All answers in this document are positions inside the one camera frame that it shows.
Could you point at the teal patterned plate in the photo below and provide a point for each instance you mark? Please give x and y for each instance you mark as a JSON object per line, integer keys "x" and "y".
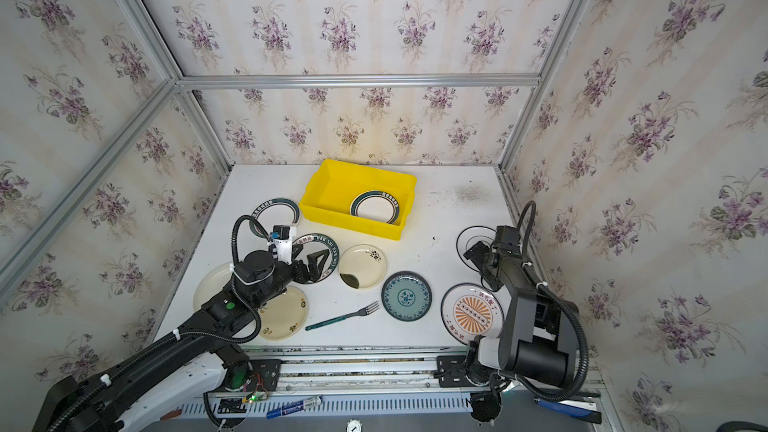
{"x": 406, "y": 296}

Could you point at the blue marker pen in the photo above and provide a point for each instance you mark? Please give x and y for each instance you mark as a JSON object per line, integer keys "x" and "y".
{"x": 294, "y": 407}

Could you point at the red white marker pen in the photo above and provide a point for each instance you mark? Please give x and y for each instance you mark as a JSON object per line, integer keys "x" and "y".
{"x": 171, "y": 415}

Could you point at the orange sunburst plate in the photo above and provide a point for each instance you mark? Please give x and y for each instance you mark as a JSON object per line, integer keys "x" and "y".
{"x": 469, "y": 310}

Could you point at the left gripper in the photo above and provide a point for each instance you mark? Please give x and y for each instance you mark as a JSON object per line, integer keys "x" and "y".
{"x": 302, "y": 267}

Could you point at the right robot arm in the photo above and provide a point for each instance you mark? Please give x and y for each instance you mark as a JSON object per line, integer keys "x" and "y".
{"x": 542, "y": 343}

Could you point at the green-handled fork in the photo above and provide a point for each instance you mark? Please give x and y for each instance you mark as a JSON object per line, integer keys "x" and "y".
{"x": 363, "y": 312}

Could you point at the cream floral plate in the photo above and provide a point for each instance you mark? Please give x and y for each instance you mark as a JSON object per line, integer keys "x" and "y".
{"x": 284, "y": 315}

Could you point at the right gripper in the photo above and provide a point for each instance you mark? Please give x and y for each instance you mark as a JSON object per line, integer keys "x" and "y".
{"x": 480, "y": 257}

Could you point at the cream plate with dark leaf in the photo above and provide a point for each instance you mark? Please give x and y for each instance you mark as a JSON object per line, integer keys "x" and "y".
{"x": 362, "y": 266}

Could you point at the yellow plastic bin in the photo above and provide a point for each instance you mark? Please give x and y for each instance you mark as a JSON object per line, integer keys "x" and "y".
{"x": 336, "y": 187}

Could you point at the white plate black outline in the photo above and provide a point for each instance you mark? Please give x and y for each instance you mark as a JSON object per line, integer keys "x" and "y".
{"x": 468, "y": 237}

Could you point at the green text-rimmed white plate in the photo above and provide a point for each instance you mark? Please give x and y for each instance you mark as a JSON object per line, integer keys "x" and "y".
{"x": 308, "y": 243}

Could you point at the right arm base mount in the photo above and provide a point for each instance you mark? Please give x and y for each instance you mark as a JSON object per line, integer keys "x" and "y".
{"x": 455, "y": 372}

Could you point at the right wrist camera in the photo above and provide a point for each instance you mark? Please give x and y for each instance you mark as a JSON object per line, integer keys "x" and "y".
{"x": 508, "y": 240}

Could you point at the plain cream plate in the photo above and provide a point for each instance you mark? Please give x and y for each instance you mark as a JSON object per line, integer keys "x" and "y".
{"x": 212, "y": 284}

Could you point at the green-rimmed plate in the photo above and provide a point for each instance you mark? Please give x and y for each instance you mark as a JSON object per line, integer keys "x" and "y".
{"x": 277, "y": 212}

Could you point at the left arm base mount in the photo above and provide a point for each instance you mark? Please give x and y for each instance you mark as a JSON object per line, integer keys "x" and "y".
{"x": 243, "y": 385}

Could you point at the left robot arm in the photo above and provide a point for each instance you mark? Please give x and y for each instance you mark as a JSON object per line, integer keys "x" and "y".
{"x": 125, "y": 396}

